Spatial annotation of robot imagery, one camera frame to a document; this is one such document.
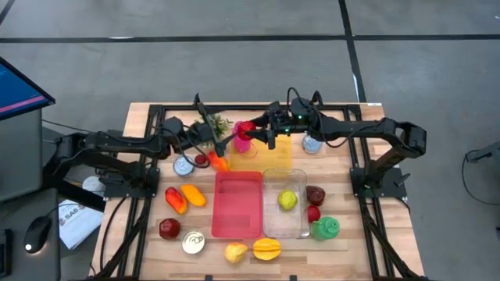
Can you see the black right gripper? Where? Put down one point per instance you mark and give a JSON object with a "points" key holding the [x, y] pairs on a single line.
{"points": [[285, 125]]}

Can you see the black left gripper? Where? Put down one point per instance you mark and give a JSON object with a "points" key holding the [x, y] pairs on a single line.
{"points": [[203, 132]]}

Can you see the pink water bottle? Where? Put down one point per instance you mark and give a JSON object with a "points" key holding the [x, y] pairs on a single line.
{"points": [[241, 145]]}

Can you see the red round fruit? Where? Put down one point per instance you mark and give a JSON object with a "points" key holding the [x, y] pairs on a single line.
{"points": [[246, 130], [313, 214]]}

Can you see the red orange mango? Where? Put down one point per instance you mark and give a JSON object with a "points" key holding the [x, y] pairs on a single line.
{"points": [[218, 163], [176, 200]]}

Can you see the orange yellow mango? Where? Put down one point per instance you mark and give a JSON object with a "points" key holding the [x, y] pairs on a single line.
{"points": [[193, 195]]}

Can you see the yellow-green round fruit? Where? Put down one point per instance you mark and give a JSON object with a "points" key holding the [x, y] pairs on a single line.
{"points": [[288, 200]]}

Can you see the wrinkled maroon fruit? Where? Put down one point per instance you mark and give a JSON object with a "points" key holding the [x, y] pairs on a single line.
{"points": [[315, 195]]}

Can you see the green water bottle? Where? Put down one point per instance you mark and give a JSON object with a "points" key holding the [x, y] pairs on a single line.
{"points": [[324, 229]]}

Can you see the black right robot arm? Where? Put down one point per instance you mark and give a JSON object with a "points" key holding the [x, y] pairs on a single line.
{"points": [[363, 130]]}

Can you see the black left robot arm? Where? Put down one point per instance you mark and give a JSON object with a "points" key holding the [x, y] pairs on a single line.
{"points": [[125, 142]]}

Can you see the small green potted plant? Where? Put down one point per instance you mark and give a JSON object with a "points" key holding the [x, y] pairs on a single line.
{"points": [[223, 124]]}

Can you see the yellow translucent plastic tray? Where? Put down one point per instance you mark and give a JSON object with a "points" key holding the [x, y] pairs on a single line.
{"points": [[273, 160]]}

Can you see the red translucent plastic tray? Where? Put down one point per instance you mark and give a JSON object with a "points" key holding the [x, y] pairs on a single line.
{"points": [[236, 210]]}

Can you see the clear plastic container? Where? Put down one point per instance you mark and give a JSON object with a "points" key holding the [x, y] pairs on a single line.
{"points": [[279, 224]]}

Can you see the dark red apple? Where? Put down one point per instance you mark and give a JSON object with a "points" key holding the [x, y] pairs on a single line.
{"points": [[169, 228]]}

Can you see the yellow starfruit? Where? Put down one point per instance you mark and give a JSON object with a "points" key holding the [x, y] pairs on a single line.
{"points": [[266, 250]]}

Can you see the white round object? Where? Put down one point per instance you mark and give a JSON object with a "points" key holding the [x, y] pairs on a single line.
{"points": [[92, 183]]}

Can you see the white printed paper sheet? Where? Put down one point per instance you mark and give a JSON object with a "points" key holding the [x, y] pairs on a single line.
{"points": [[78, 226]]}

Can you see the black computer mouse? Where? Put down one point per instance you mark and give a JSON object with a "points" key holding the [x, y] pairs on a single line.
{"points": [[37, 234]]}

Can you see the computer desk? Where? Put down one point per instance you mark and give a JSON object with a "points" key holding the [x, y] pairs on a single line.
{"points": [[23, 203]]}

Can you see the computer monitor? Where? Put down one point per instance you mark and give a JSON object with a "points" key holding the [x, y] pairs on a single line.
{"points": [[19, 91]]}

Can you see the grey stand foot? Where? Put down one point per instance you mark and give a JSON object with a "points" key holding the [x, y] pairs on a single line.
{"points": [[486, 152]]}

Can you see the black keyboard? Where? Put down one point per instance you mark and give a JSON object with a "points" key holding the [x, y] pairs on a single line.
{"points": [[4, 253]]}

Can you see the black aluminium table frame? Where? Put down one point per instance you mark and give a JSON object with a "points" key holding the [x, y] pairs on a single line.
{"points": [[254, 107]]}

